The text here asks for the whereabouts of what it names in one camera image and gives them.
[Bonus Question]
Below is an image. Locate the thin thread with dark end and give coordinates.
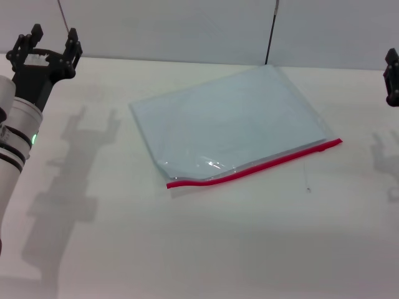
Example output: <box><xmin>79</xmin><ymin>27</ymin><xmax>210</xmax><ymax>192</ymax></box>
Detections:
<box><xmin>302</xmin><ymin>163</ymin><xmax>312</xmax><ymax>192</ymax></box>

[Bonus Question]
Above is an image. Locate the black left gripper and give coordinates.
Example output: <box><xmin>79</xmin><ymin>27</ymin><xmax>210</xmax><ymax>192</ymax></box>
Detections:
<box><xmin>6</xmin><ymin>24</ymin><xmax>84</xmax><ymax>110</ymax></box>

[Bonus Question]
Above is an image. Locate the clear red-zipper document bag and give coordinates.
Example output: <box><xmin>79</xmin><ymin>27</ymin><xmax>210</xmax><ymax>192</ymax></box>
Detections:
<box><xmin>128</xmin><ymin>64</ymin><xmax>344</xmax><ymax>190</ymax></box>

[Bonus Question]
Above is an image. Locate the thin black pole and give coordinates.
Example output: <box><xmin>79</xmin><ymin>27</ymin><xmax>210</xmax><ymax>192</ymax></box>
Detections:
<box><xmin>264</xmin><ymin>0</ymin><xmax>279</xmax><ymax>65</ymax></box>

